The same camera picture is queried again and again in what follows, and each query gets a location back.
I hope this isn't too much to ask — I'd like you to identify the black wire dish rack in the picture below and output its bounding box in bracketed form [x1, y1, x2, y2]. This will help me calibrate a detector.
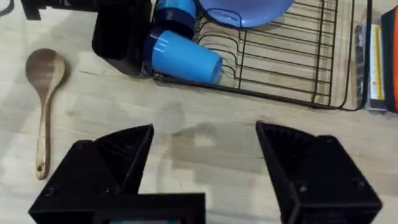
[149, 0, 374, 111]

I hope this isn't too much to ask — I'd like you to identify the white box with yellow stripe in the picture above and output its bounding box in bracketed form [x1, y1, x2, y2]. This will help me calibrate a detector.
[356, 21, 388, 112]

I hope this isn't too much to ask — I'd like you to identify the blue plate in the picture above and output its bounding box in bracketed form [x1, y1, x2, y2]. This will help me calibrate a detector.
[198, 0, 295, 29]

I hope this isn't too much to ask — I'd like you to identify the black cable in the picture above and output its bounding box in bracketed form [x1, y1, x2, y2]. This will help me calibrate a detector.
[0, 0, 15, 17]

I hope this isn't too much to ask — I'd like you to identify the black cutlery holder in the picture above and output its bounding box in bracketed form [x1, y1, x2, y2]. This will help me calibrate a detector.
[91, 0, 154, 77]

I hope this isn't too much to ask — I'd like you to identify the light blue plastic cup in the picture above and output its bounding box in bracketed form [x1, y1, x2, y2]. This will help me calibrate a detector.
[143, 28, 223, 85]

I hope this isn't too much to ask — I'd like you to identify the wooden spoon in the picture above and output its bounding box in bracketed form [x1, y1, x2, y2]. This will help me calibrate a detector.
[25, 48, 66, 180]

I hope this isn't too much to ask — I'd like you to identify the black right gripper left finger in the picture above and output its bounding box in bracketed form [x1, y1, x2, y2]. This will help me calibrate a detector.
[28, 123, 155, 215]

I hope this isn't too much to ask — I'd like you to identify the dark blue plastic cup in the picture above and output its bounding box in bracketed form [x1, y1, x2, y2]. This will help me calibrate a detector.
[152, 0, 198, 40]

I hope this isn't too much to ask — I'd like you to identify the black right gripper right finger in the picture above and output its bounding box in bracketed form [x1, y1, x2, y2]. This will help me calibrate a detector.
[255, 121, 383, 224]

